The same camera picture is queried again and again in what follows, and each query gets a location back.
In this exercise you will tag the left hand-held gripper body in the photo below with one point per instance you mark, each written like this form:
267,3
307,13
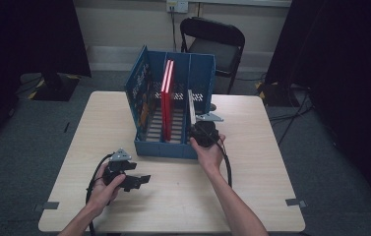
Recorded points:
117,170

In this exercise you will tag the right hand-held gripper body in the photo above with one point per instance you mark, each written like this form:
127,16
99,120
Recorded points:
206,131

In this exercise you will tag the red picture book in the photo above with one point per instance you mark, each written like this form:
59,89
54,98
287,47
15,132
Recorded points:
171,105
164,105

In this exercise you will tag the blue plastic file rack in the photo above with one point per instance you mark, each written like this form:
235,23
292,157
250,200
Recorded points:
202,82

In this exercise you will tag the blue monster picture book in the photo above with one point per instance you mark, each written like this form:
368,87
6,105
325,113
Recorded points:
140,88

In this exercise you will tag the person's right hand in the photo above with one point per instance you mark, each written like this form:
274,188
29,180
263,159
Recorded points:
209,157

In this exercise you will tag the person's left hand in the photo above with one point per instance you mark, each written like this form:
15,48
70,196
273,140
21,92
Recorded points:
104,196

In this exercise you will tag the small dark round object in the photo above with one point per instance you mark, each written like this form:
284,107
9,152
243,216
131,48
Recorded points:
213,106

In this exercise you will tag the small black floor item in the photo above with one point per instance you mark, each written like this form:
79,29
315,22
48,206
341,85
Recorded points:
66,127

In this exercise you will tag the grey tape strip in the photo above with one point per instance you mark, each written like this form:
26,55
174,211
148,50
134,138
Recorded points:
295,202
47,206

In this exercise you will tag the black stand base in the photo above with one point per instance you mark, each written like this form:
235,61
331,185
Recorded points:
55,87
279,95

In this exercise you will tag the black folding chair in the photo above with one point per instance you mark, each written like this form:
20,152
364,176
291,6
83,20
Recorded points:
212,32

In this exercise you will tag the black curtain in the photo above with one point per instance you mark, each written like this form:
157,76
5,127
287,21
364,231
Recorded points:
353,82
15,49

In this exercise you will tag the white wall socket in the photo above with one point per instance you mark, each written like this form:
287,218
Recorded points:
177,6

